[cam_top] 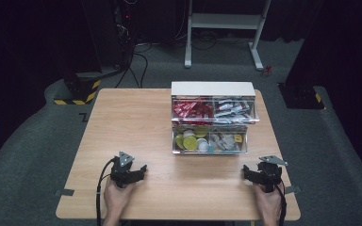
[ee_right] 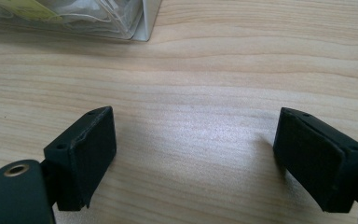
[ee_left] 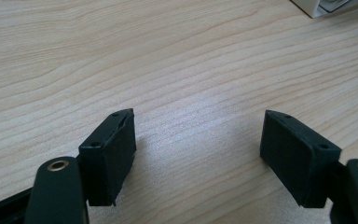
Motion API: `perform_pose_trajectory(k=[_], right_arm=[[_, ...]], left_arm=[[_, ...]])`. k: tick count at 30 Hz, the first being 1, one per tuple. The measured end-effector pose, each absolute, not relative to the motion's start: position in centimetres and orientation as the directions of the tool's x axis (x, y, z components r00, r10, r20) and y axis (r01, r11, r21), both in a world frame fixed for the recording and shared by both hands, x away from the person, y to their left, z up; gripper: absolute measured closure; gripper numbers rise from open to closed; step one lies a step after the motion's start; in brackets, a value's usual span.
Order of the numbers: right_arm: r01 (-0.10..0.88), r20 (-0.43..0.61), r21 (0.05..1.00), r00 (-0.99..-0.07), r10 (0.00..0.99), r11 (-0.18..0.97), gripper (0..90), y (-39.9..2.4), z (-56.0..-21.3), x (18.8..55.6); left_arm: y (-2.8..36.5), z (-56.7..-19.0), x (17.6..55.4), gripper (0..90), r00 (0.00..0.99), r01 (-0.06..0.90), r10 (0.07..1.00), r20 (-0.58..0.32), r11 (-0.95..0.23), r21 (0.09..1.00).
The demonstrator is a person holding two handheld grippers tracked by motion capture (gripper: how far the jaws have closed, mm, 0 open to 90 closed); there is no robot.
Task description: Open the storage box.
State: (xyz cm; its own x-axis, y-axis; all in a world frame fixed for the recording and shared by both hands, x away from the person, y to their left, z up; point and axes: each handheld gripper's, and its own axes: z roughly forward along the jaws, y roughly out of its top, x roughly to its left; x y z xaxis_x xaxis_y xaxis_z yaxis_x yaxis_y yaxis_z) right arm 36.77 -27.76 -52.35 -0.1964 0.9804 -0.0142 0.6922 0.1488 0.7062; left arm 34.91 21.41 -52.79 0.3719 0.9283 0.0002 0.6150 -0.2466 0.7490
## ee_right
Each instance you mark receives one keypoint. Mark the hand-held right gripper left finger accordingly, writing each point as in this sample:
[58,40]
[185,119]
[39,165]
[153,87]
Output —
[87,155]

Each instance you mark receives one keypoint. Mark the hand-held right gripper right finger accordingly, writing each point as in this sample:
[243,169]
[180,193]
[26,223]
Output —
[317,161]

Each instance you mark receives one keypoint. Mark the clear acrylic organizer box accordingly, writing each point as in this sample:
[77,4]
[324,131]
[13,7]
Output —
[121,18]

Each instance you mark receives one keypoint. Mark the pile of clear sachets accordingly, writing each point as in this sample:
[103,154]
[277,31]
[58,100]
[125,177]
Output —
[80,14]

